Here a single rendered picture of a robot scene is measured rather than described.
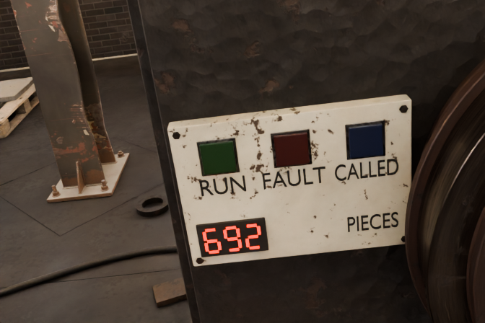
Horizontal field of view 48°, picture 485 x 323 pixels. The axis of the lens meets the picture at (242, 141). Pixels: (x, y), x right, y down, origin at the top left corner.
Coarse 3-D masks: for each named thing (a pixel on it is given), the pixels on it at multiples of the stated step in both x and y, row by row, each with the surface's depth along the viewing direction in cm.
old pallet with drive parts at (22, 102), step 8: (32, 88) 517; (24, 96) 494; (0, 104) 480; (8, 104) 476; (16, 104) 473; (24, 104) 484; (32, 104) 511; (0, 112) 455; (8, 112) 452; (16, 112) 486; (24, 112) 486; (0, 120) 435; (8, 120) 448; (16, 120) 470; (0, 128) 437; (8, 128) 445; (0, 136) 438
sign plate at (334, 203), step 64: (192, 128) 58; (256, 128) 58; (320, 128) 58; (384, 128) 58; (192, 192) 61; (256, 192) 61; (320, 192) 61; (384, 192) 61; (192, 256) 64; (256, 256) 64
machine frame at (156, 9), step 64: (128, 0) 63; (192, 0) 55; (256, 0) 55; (320, 0) 55; (384, 0) 55; (448, 0) 55; (192, 64) 57; (256, 64) 57; (320, 64) 57; (384, 64) 57; (448, 64) 57; (320, 256) 67; (384, 256) 67; (192, 320) 81; (256, 320) 70; (320, 320) 71; (384, 320) 71
